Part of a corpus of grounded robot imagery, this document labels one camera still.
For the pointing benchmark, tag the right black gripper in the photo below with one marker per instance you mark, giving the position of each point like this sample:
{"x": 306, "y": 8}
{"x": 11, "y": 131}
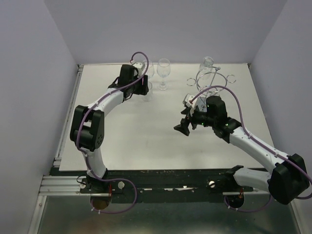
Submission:
{"x": 183, "y": 127}

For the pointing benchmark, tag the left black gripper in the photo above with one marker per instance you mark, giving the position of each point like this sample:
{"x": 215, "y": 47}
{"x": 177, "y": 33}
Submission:
{"x": 143, "y": 89}

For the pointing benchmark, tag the clear wine glass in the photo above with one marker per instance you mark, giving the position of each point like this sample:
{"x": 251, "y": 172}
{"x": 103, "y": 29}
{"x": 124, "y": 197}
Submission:
{"x": 150, "y": 68}

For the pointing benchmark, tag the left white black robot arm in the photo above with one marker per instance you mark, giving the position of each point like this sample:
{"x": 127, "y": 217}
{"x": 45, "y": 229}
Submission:
{"x": 87, "y": 129}

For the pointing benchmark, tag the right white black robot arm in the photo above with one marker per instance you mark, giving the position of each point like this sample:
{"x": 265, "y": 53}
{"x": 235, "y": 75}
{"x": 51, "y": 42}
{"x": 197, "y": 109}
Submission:
{"x": 284, "y": 177}

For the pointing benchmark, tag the chrome wine glass rack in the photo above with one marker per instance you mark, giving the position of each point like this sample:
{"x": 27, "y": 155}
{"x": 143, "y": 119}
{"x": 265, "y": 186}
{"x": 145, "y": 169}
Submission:
{"x": 207, "y": 84}

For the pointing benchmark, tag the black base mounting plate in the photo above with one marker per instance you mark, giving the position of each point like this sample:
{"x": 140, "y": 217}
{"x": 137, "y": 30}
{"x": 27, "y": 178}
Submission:
{"x": 156, "y": 186}

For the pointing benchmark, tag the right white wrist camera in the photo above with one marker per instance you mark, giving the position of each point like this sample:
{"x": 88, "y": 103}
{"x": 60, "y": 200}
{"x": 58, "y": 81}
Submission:
{"x": 189, "y": 103}

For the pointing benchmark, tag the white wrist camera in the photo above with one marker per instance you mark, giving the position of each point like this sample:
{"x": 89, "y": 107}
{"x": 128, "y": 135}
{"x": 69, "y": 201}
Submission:
{"x": 140, "y": 67}
{"x": 189, "y": 103}

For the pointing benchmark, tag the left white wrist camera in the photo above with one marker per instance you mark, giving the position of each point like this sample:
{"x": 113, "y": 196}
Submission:
{"x": 140, "y": 67}

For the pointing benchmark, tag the aluminium left side rail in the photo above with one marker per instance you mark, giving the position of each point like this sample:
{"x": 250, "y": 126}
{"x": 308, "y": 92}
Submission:
{"x": 64, "y": 134}

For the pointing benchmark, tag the aluminium rail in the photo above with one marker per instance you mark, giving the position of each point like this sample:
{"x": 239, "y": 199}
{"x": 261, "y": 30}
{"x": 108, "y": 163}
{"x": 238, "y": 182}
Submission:
{"x": 64, "y": 134}
{"x": 68, "y": 185}

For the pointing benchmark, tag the aluminium front rail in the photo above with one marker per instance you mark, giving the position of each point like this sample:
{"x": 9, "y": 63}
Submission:
{"x": 68, "y": 185}

